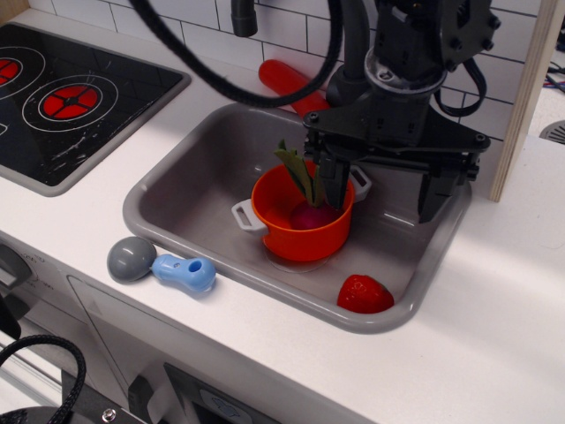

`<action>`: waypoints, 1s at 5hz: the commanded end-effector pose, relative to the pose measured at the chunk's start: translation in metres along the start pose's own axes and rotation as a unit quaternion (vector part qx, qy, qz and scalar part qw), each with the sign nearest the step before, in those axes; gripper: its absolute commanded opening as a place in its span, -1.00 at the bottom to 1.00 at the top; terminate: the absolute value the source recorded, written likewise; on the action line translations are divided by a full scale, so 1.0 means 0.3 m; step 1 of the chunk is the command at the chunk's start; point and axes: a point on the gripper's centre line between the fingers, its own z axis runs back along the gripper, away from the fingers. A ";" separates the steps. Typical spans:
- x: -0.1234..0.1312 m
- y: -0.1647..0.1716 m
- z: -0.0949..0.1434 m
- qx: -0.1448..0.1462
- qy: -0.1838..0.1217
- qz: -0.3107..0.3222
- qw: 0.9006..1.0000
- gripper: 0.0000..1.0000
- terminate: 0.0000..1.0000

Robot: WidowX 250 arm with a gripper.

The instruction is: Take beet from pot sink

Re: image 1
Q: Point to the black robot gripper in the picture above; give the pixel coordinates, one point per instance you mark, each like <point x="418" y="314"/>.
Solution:
<point x="400" y="134"/>

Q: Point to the purple beet with green leaves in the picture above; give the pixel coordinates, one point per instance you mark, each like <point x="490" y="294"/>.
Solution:
<point x="309" y="199"/>

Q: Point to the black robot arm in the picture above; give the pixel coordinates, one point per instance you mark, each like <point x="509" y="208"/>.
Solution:
<point x="415" y="45"/>

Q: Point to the orange toy pot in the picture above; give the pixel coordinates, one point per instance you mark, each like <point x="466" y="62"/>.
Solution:
<point x="288" y="226"/>

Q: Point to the grey plastic sink basin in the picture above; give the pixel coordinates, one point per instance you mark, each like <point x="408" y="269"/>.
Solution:
<point x="184" y="205"/>

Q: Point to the dark grey toy faucet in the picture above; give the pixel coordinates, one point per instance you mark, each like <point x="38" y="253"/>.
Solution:
<point x="348" y="82"/>

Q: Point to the red toy strawberry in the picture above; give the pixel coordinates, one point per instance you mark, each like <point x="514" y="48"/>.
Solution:
<point x="364" y="295"/>

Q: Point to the light wooden side panel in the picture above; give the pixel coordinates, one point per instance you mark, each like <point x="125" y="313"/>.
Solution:
<point x="540" y="50"/>

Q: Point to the red toy sausage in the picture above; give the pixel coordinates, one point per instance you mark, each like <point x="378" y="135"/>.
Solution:
<point x="284" y="80"/>

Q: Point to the round metal vent grille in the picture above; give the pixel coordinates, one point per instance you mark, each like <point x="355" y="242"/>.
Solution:
<point x="554" y="132"/>

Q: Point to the blue and grey toy scoop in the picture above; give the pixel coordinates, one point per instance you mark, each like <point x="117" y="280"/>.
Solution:
<point x="132" y="258"/>

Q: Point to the black toy stove top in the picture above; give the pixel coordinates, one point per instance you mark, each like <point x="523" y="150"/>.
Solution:
<point x="66" y="105"/>

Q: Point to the grey oven knob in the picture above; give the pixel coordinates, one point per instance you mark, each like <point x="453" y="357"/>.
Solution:
<point x="14" y="269"/>

